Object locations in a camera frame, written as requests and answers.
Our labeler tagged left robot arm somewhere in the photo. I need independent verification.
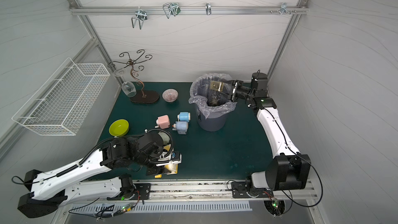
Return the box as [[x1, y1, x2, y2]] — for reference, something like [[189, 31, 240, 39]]
[[11, 129, 182, 218]]

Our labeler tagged pink pencil sharpener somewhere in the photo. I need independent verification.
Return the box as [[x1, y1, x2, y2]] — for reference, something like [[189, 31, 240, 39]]
[[155, 115, 171, 129]]

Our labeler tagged aluminium rail with hooks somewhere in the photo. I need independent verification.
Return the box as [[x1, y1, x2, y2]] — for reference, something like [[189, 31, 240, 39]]
[[67, 0, 309, 28]]

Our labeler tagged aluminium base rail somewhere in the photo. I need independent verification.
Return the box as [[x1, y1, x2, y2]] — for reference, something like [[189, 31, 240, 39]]
[[66, 178, 318, 201]]

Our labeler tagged yellow transparent shavings tray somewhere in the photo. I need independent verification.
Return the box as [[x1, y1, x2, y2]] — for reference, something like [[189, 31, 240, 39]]
[[209, 80, 224, 93]]

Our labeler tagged striped ceramic bowl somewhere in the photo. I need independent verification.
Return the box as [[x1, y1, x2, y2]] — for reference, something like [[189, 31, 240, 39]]
[[162, 89, 178, 103]]

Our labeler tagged hanging wine glass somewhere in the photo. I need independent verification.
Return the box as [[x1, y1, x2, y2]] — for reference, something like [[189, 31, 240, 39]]
[[113, 68, 137, 98]]

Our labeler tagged dark oval glass rack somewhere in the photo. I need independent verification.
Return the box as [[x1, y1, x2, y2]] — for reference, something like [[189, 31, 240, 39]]
[[107, 49, 160, 104]]

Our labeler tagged clear plastic bin liner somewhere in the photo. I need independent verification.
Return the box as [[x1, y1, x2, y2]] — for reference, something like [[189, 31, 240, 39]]
[[188, 73, 237, 119]]

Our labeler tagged white wire basket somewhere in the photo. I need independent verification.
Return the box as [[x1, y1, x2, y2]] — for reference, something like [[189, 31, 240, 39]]
[[11, 58, 110, 136]]

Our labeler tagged yellow white pencil sharpener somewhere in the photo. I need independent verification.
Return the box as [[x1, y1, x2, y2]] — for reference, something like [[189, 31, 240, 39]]
[[154, 164, 180, 178]]

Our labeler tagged light blue pencil sharpener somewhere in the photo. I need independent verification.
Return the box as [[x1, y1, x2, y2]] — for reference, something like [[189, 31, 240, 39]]
[[177, 112, 191, 122]]

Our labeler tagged grey trash bin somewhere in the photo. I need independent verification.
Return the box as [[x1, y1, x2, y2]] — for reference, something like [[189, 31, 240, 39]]
[[195, 76, 232, 132]]

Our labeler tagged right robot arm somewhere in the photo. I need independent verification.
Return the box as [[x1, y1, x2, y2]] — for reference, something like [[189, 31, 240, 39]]
[[210, 72, 314, 197]]

